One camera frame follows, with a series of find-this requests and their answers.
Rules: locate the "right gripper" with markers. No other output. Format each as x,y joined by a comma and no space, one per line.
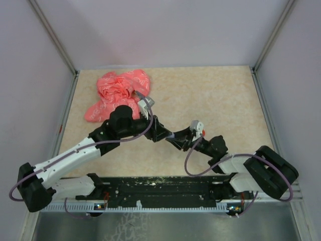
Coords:
186,134

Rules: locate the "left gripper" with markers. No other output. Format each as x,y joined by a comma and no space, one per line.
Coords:
157,131

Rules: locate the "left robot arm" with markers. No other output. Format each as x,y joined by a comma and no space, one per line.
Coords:
40,184

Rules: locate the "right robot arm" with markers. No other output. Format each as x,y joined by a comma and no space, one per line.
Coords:
263,171

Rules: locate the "crumpled pink cloth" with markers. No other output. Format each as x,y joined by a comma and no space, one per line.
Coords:
118,89

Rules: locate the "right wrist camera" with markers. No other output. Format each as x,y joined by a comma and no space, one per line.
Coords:
197,128

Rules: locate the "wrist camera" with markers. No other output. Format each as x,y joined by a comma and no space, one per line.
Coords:
145,105
197,128

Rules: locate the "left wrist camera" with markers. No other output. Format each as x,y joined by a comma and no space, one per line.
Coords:
145,105

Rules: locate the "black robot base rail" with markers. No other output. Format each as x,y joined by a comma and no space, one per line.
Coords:
165,192

